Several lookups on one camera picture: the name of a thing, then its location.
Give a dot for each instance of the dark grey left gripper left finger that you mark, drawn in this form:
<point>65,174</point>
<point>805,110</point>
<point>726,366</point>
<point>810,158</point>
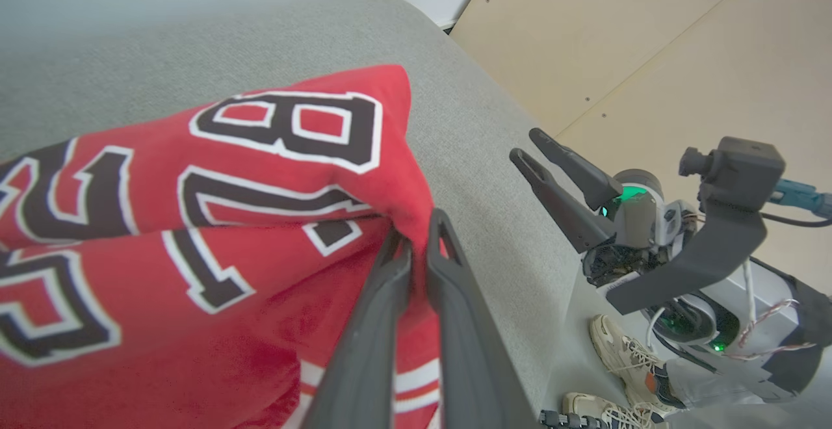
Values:
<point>370,364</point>

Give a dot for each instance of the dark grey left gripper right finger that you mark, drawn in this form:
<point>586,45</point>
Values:
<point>468,364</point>

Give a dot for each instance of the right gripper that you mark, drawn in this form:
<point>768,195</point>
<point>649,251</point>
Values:
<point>640,221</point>

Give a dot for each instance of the red jersey with number 23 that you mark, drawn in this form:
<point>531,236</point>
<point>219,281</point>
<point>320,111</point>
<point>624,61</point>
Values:
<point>260,351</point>

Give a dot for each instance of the grey fabric sofa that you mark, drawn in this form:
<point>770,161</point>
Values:
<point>468,123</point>

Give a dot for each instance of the beige sneaker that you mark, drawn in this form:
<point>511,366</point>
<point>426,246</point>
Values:
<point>598,409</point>
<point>624,351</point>

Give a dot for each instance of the grey trouser leg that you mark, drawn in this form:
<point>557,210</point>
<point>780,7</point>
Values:
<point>715,383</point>

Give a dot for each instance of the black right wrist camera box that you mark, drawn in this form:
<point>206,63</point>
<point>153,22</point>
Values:
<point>741,169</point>

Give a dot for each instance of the teal right camera connector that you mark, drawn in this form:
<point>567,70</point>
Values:
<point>803,196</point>

